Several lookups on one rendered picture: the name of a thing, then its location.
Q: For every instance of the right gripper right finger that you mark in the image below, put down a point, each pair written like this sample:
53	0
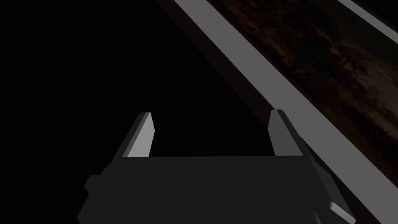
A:
281	140

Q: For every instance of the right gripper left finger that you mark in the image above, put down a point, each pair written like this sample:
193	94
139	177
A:
141	140

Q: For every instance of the dark brown wooden door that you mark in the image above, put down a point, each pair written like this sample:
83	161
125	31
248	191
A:
335	62

